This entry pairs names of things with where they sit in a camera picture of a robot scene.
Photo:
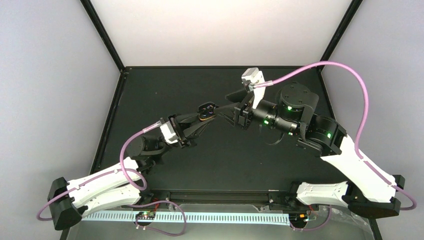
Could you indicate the black aluminium mounting rail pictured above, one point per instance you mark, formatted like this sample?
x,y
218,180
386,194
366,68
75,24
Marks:
x,y
275,200

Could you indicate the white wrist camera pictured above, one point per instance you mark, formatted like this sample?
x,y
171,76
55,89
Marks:
x,y
250,78
169,133

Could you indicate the black earbuds charging case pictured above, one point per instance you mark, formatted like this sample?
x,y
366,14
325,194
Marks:
x,y
206,111

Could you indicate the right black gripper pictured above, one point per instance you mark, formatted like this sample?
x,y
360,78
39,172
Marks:
x,y
242,111

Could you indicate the black enclosure frame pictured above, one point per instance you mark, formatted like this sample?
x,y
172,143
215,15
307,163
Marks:
x,y
130,96

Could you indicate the right green circuit board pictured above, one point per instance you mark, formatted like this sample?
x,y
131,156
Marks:
x,y
301,218

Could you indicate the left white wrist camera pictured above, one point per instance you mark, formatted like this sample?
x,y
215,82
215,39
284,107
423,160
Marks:
x,y
169,133

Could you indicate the green circuit board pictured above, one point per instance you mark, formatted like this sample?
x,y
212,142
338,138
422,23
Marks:
x,y
301,218
145,216

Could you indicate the white perforated cable duct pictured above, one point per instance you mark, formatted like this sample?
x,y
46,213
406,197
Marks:
x,y
279,219

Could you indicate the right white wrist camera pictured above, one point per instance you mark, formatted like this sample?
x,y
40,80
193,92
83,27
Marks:
x,y
250,78

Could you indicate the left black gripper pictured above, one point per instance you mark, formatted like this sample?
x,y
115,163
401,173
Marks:
x,y
181,131

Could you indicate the left green circuit board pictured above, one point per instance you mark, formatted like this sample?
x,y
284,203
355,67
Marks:
x,y
145,216

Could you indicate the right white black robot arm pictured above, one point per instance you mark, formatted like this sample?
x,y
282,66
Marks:
x,y
367,192

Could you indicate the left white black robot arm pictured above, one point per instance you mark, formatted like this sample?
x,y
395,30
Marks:
x,y
70,201

